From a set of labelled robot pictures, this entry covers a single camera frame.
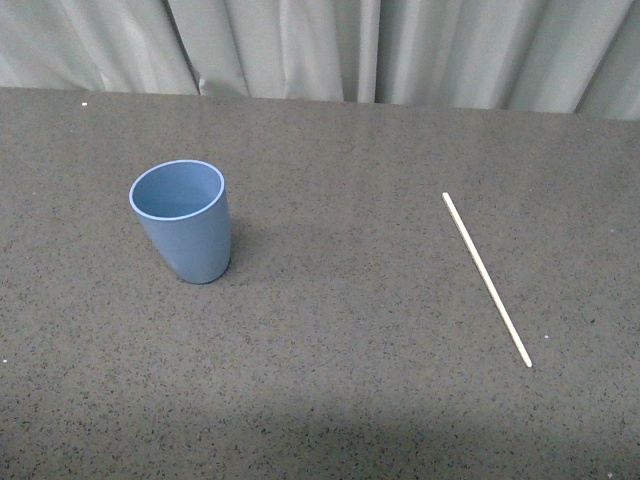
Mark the light wooden chopstick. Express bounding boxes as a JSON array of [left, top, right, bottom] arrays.
[[441, 192, 533, 368]]

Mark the blue plastic cup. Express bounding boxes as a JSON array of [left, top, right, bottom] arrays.
[[129, 160, 232, 284]]

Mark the grey-green curtain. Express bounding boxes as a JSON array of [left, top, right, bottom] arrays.
[[1, 1, 639, 120]]

